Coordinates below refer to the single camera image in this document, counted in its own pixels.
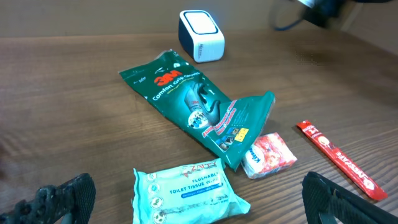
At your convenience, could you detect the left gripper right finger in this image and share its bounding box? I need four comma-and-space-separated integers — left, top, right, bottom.
302, 172, 397, 224

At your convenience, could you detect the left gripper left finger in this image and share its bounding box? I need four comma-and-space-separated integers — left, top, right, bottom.
1, 173, 96, 224

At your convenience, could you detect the small red snack box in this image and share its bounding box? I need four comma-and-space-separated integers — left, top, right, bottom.
241, 133, 297, 179

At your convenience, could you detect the red coffee stick sachet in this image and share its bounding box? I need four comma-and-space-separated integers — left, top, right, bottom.
297, 120, 388, 201

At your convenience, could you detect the teal wet wipes pack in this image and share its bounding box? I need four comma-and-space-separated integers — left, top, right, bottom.
131, 159, 251, 224

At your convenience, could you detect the green 3M gloves bag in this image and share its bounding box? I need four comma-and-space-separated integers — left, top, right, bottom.
119, 50, 275, 170

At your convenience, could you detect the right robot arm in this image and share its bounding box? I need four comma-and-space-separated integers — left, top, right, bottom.
287, 0, 392, 29

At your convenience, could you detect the white barcode scanner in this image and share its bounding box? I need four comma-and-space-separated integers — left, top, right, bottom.
178, 10, 225, 63

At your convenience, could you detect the black right camera cable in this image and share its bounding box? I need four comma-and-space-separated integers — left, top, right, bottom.
269, 2, 307, 32

